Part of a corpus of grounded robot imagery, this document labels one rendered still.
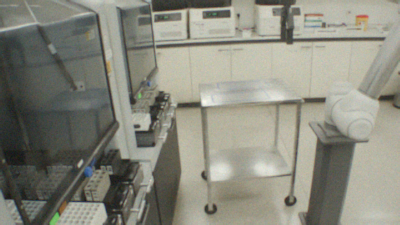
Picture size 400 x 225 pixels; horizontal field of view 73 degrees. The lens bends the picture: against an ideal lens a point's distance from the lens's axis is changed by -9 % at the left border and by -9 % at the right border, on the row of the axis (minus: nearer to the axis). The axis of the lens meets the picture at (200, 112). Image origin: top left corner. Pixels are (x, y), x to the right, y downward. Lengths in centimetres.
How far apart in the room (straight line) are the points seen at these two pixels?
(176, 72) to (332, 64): 199
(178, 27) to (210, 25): 40
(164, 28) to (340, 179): 270
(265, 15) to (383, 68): 246
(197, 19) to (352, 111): 261
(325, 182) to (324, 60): 241
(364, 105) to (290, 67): 252
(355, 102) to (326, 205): 73
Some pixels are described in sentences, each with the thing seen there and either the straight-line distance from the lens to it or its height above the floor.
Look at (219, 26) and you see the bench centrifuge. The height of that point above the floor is 104.
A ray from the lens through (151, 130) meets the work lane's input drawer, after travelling 145.
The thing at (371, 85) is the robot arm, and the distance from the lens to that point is 142.
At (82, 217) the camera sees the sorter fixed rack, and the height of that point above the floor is 86.
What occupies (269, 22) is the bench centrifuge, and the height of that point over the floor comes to 107.
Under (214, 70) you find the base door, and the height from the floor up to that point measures 51.
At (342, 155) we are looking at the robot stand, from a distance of 171.
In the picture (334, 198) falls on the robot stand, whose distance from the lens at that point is 187.
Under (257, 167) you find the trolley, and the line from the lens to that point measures 209.
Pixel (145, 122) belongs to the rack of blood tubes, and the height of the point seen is 86.
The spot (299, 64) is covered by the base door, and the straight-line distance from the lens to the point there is 387.
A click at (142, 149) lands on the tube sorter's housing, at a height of 73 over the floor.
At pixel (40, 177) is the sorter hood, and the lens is 72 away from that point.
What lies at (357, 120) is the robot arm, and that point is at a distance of 137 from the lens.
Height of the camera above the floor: 143
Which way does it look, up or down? 22 degrees down
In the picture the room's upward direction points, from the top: 4 degrees counter-clockwise
